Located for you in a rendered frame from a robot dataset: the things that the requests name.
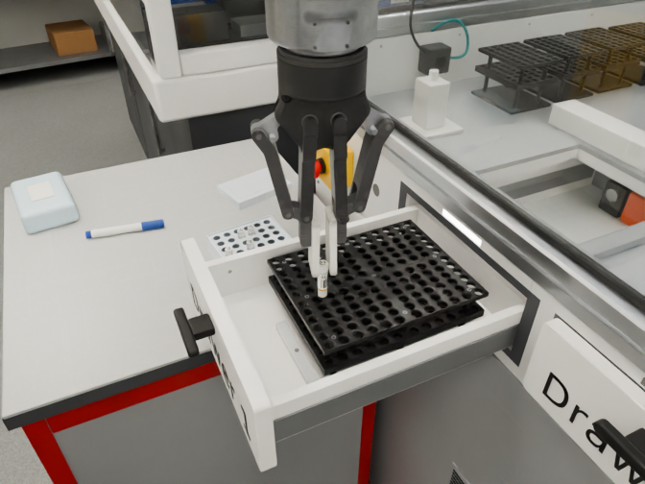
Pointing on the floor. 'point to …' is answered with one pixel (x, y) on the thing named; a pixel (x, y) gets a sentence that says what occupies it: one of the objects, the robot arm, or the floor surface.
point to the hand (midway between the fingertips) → (322, 242)
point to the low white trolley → (143, 336)
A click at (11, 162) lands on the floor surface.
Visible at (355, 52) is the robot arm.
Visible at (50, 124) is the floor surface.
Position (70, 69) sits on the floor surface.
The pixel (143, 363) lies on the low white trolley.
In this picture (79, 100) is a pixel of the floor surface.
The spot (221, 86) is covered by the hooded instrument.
